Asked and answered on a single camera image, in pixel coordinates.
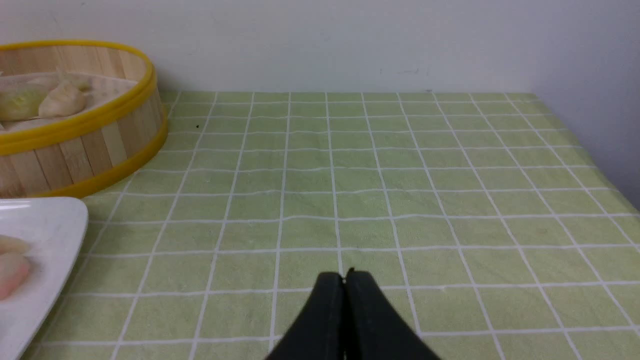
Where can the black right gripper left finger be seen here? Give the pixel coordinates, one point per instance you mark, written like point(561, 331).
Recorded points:
point(315, 334)

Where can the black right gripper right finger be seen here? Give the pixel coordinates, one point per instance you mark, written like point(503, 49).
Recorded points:
point(373, 329)

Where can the white square plate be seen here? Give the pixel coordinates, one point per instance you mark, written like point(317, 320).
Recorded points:
point(54, 228)

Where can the pinkish dumpling on plate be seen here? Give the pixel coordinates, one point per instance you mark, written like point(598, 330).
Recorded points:
point(14, 270)

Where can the cream dumpling on plate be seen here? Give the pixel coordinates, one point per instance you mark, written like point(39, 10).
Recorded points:
point(10, 244)

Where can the green checkered tablecloth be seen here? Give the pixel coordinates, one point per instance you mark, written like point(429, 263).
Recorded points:
point(482, 218)

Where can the bamboo steamer basket yellow rim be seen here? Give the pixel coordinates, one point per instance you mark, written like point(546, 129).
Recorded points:
point(88, 152)

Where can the small green dumpling steamer back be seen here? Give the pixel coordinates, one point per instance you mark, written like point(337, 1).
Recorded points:
point(75, 80)

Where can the white dumpling in steamer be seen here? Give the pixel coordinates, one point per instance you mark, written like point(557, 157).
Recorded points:
point(63, 101)

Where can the green dumpling steamer centre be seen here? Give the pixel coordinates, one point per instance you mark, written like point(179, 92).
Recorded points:
point(22, 102)

